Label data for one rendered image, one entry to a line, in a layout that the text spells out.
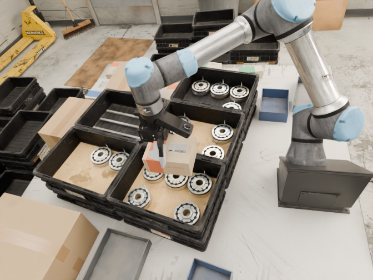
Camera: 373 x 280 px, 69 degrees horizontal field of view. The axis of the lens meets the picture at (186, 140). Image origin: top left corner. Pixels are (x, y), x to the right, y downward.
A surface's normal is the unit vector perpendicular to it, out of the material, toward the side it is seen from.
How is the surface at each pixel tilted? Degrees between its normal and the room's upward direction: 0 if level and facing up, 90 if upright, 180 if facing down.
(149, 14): 90
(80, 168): 0
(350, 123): 61
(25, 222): 0
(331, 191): 90
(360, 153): 0
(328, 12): 73
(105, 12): 90
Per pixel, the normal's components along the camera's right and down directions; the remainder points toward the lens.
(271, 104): -0.14, -0.65
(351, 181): -0.18, 0.76
